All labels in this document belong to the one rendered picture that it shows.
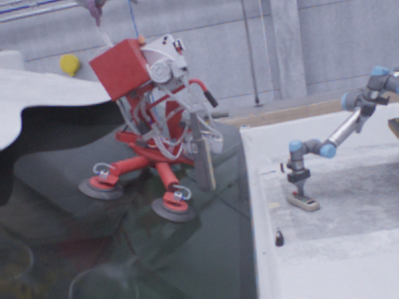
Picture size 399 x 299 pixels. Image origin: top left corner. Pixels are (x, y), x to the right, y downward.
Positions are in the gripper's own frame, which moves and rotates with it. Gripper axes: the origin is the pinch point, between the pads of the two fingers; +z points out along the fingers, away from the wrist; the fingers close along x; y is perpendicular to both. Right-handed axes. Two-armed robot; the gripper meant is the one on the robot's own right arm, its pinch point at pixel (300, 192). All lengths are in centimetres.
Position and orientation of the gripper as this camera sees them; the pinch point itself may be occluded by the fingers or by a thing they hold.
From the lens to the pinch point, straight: 227.1
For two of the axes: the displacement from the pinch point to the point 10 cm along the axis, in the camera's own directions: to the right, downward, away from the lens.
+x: 9.0, -2.6, 3.5
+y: 4.1, 1.7, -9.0
